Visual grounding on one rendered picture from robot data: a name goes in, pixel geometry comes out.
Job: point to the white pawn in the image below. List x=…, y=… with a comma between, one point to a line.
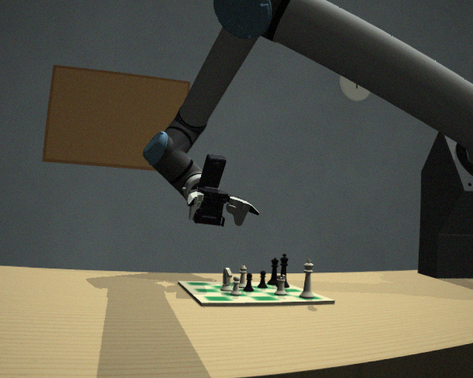
x=235, y=290

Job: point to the green and cream chessboard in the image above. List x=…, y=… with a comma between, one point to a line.
x=209, y=294

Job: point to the white bishop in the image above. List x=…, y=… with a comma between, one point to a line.
x=242, y=283

